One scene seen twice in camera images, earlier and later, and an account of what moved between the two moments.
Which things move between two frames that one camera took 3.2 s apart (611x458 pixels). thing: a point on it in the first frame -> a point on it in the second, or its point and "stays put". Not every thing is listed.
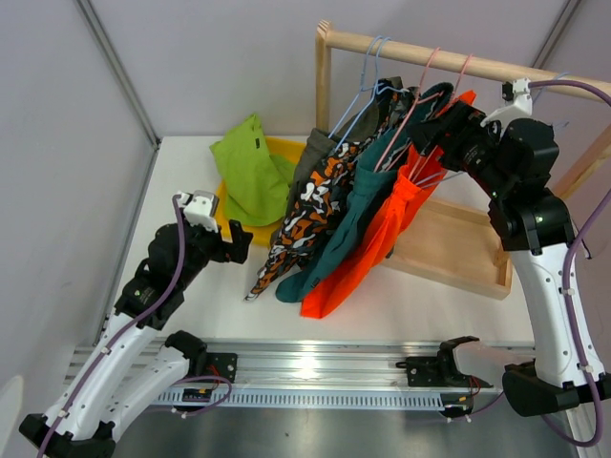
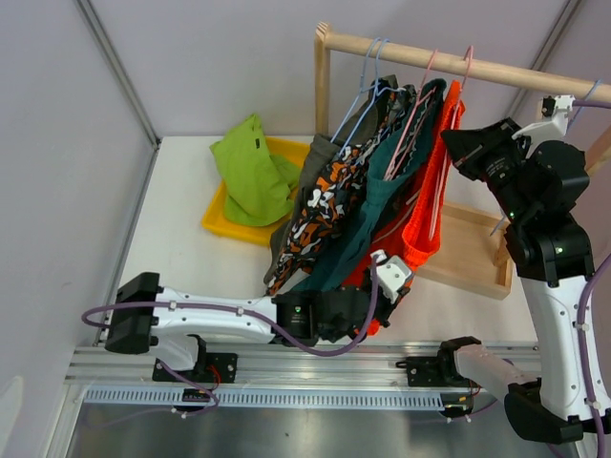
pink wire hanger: (454, 97) -> (440, 169)
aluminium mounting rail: (316, 362) stays put
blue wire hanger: (431, 179) -> (571, 118)
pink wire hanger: (422, 77) -> (420, 97)
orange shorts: (377, 231) -> (412, 227)
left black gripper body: (208, 245) -> (384, 308)
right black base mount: (441, 371) stays put
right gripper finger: (432, 135) -> (468, 146)
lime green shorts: (257, 181) stays put
